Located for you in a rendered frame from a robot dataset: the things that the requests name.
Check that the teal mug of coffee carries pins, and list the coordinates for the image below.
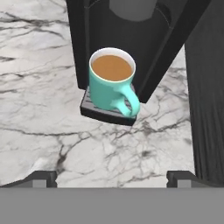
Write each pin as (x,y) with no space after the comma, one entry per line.
(108,87)

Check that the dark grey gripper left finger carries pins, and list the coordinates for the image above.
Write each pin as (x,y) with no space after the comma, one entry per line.
(43,176)

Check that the black coffee machine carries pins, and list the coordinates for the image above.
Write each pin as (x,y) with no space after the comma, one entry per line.
(134,43)

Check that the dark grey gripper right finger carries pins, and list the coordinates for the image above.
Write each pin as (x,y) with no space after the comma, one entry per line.
(178,176)

